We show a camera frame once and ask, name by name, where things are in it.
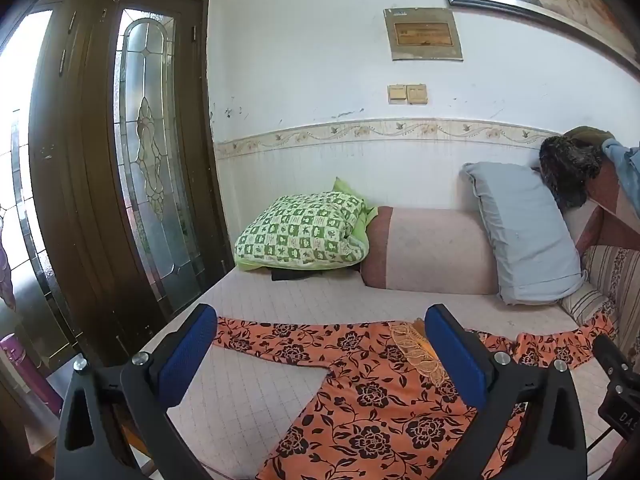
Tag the pink bottle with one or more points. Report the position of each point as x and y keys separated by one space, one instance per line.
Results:
x=30 y=370

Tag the wooden stained glass door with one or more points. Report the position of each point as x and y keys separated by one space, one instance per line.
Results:
x=100 y=160

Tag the olive green cloth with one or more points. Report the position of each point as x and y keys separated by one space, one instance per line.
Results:
x=590 y=136

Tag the green white patterned pillow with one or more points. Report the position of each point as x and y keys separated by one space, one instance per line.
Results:
x=300 y=230

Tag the striped beige cushion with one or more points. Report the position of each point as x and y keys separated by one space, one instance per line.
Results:
x=610 y=280

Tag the light blue pillow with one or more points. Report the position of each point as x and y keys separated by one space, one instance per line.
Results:
x=525 y=240

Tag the brown pink back cushion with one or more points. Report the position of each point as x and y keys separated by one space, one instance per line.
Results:
x=607 y=215

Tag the beige light switch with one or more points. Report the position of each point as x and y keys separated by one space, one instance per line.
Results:
x=398 y=94
x=417 y=94

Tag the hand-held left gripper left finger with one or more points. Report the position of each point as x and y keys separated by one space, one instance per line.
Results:
x=187 y=355

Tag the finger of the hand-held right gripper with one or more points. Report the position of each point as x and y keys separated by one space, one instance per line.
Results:
x=610 y=357

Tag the orange black floral garment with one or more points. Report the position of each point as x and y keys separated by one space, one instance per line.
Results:
x=370 y=395

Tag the blue denim cloth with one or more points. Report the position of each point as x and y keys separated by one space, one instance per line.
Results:
x=627 y=170

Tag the purple cloth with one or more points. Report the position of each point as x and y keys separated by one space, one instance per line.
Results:
x=6 y=270

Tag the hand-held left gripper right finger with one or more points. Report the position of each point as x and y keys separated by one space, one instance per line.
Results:
x=455 y=355

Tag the wall electrical panel box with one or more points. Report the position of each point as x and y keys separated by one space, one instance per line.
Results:
x=422 y=35

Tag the pink brown bolster cushion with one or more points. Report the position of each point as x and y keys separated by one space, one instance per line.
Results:
x=430 y=250

